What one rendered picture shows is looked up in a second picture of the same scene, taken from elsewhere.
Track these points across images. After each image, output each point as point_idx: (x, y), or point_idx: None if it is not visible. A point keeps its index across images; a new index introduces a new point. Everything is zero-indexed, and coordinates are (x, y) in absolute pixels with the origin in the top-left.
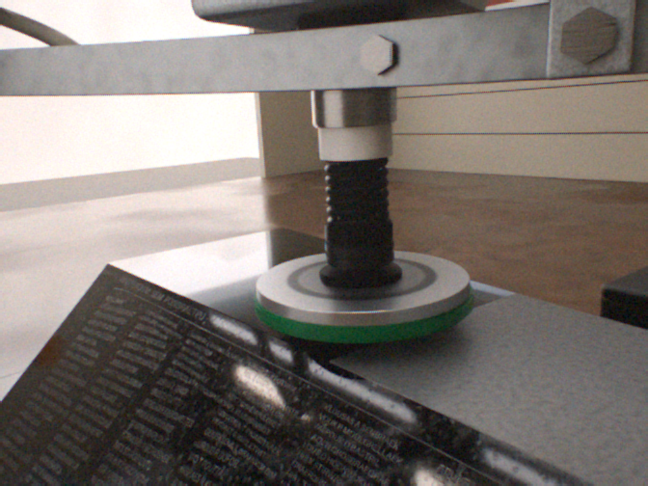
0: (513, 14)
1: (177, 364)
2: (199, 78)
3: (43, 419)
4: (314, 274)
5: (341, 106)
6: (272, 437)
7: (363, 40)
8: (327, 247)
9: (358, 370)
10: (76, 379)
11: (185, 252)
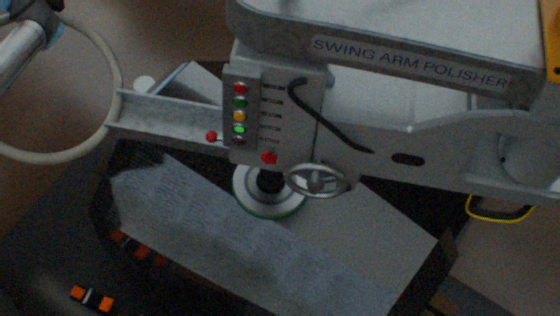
0: None
1: (196, 199)
2: (220, 154)
3: (132, 205)
4: (253, 180)
5: None
6: (248, 236)
7: None
8: (261, 181)
9: (275, 220)
10: (140, 191)
11: None
